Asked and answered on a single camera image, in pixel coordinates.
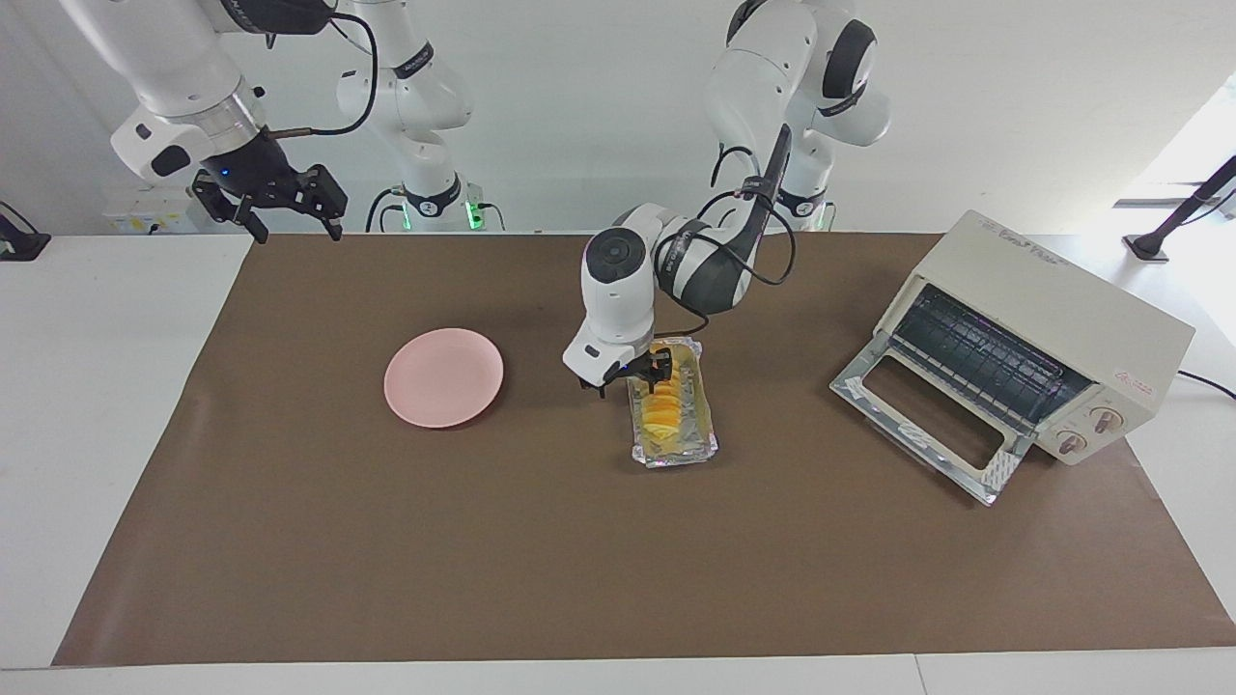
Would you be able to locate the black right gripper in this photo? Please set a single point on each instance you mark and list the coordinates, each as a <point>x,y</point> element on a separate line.
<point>248,166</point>

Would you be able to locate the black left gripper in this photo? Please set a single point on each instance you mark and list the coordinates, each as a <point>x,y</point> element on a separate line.
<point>632,367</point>

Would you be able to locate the yellow sliced bread loaf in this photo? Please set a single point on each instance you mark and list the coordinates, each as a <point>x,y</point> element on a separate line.
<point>661,415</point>

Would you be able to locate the aluminium foil tray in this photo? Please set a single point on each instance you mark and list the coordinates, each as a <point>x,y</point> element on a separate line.
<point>700,415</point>

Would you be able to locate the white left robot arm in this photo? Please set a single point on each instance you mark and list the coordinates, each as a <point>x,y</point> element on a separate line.
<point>618,299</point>

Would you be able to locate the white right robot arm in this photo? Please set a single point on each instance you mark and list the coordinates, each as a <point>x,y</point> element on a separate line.
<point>164,58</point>

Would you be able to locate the glass oven door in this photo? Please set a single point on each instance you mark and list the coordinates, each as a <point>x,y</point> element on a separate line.
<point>908,434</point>

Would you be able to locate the beige oven knob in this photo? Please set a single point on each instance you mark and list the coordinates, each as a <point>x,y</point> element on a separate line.
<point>1107,419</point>
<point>1072,443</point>

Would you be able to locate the white toaster oven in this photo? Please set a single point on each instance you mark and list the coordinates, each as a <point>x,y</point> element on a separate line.
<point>1081,309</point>

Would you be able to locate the pink round plate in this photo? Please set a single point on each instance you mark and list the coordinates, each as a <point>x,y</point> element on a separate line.
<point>444,376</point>

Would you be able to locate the brown paper table mat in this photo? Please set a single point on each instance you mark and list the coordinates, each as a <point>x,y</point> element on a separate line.
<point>676,579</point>

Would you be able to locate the black low stand foot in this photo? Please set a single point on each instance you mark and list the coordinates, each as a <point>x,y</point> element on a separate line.
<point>24,246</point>

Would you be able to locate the black angled stand pole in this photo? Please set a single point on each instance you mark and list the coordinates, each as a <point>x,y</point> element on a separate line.
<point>1149,246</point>

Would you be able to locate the white wall socket box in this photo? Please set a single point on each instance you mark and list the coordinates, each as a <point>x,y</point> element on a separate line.
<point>145,214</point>

